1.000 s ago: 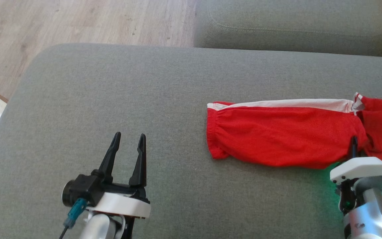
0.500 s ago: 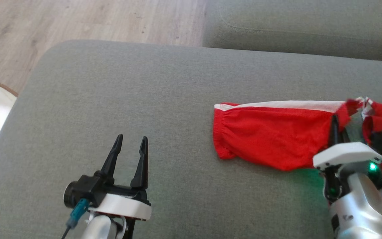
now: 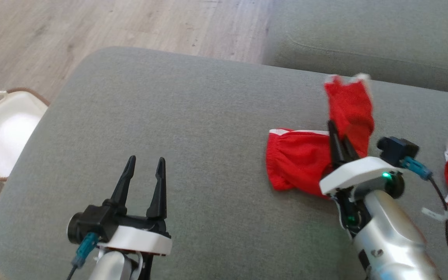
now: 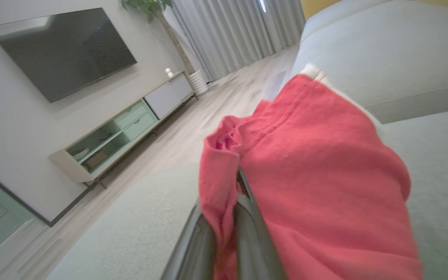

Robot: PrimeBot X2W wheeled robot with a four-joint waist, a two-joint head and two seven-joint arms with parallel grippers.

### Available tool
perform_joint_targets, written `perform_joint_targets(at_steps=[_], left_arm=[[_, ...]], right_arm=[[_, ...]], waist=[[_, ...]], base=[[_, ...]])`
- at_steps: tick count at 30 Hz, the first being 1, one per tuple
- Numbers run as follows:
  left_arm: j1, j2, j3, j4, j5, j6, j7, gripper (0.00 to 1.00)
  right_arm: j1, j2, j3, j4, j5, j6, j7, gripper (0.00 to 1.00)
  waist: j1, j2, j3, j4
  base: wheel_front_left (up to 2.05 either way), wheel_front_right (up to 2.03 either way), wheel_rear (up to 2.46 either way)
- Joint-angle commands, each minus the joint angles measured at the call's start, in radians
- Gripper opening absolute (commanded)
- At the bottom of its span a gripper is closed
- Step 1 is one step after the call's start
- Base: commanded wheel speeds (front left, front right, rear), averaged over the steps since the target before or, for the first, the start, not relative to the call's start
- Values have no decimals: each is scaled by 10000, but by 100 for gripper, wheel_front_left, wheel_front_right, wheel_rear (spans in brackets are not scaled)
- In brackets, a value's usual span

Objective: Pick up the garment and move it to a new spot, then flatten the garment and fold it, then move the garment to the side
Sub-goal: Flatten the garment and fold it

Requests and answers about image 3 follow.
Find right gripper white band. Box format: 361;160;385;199
319;120;402;196

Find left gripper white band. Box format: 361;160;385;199
98;155;172;256

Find red mesh shorts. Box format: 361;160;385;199
266;73;376;199

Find grey sofa seat cushion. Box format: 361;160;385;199
0;46;448;280

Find grey sofa back cushion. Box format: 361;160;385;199
262;0;448;96

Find white laundry basket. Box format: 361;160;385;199
0;88;50;182

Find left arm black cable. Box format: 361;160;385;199
66;232;100;280

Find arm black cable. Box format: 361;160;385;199
401;156;448;280
66;232;100;280

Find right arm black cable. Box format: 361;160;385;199
401;156;448;280

